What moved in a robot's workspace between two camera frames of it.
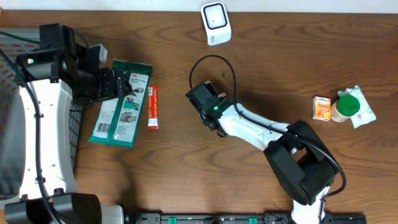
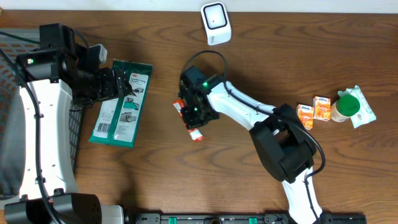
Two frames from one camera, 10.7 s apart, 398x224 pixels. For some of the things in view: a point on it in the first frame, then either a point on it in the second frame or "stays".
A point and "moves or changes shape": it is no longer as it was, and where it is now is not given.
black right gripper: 203,119 → 191,123
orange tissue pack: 321,108 stays
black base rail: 244,218 stays
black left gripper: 111,90 stays
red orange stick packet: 153,107 → 194,134
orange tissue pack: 222,94 moves or changes shape
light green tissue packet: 364,114 stays
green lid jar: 344,107 stays
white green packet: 118,119 stays
